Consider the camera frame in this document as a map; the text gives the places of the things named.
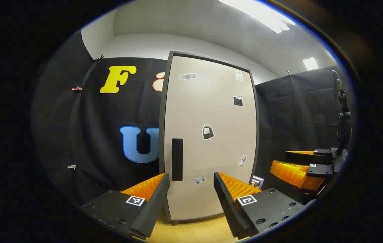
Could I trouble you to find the beige cabinet door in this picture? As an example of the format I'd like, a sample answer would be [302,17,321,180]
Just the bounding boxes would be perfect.
[164,55,257,221]

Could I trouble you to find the black cabinet door handle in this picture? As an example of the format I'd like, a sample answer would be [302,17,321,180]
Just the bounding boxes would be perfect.
[172,138,184,182]

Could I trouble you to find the dark grey cabinet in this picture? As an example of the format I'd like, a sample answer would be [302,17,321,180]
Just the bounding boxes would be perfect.
[159,51,261,226]

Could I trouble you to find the dark blue book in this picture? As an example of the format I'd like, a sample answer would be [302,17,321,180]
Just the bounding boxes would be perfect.
[250,175,265,190]

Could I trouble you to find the small ceiling light panel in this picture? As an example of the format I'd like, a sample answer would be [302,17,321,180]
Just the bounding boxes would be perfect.
[302,57,319,71]

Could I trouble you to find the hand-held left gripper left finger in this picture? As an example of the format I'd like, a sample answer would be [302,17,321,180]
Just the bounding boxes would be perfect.
[78,173,171,240]

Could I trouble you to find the long ceiling light panel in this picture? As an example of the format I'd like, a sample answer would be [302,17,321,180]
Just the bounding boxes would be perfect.
[218,0,296,34]

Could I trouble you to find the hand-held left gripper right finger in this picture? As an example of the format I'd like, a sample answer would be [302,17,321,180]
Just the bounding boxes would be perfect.
[213,171,308,240]

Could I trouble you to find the black backdrop cloth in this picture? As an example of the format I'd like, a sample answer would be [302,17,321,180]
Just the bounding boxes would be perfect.
[31,30,350,206]

